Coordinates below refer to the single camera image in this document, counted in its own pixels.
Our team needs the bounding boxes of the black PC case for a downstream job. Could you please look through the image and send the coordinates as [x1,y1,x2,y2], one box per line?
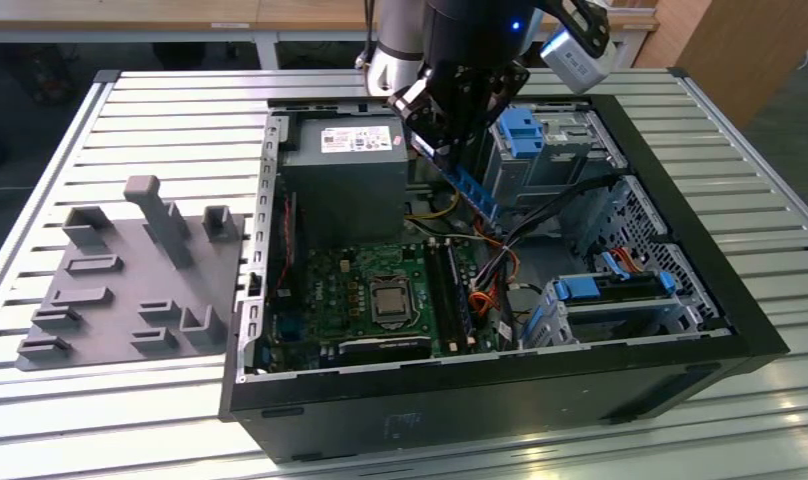
[217,67,789,464]

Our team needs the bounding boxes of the metal CPU socket cover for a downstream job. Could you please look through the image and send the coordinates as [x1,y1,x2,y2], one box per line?
[366,276,419,332]

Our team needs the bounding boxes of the metal disk bay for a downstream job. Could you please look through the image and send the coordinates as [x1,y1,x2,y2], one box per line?
[519,272,729,349]

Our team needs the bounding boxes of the blue plastic drive latch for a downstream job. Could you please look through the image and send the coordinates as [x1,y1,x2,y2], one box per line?
[498,107,546,160]

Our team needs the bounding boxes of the blue disk carrier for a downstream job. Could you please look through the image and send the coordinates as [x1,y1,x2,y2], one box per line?
[549,273,677,304]

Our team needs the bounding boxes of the green motherboard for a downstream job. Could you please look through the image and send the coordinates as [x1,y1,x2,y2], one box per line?
[269,238,509,372]

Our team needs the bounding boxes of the metal drive cage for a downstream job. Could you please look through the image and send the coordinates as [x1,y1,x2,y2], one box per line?
[479,102,629,211]

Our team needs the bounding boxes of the orange yellow red wires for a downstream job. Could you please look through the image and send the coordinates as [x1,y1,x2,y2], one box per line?
[467,219,522,317]

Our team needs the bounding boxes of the wooden cabinet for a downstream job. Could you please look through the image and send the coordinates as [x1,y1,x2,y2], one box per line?
[633,0,808,129]

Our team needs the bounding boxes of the wooden desk white frame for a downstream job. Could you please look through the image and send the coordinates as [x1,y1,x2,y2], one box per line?
[0,0,660,71]

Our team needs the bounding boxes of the orange SATA cable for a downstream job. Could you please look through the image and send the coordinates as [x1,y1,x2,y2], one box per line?
[602,246,653,275]

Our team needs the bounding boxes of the blue RAM stick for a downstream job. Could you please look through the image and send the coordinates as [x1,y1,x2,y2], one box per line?
[407,130,502,224]

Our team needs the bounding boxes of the black RAM slot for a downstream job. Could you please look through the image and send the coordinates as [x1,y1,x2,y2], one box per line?
[421,238,466,357]
[441,238,478,351]

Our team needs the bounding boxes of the gray power supply unit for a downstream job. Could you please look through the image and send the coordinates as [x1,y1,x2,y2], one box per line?
[279,115,411,246]

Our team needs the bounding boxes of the round black speaker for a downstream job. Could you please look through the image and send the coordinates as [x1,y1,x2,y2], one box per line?
[505,282,546,315]

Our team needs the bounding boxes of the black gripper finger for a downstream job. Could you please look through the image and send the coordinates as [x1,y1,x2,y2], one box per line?
[385,67,475,169]
[466,64,531,151]

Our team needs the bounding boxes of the yellow black power wires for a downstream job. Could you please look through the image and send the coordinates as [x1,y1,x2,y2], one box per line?
[402,189,463,225]

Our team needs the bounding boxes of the gray parts rack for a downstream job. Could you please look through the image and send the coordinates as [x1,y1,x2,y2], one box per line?
[14,174,251,374]

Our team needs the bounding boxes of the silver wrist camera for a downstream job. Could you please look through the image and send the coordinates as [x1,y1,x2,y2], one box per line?
[538,0,624,95]

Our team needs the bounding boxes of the black expansion card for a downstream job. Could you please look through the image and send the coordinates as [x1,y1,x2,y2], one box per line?
[335,333,435,365]

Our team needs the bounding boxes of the black cable bundle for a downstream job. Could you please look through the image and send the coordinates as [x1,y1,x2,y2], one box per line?
[473,172,622,296]

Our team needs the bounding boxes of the silver CPU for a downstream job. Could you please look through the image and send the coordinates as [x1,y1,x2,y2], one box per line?
[373,288,410,321]

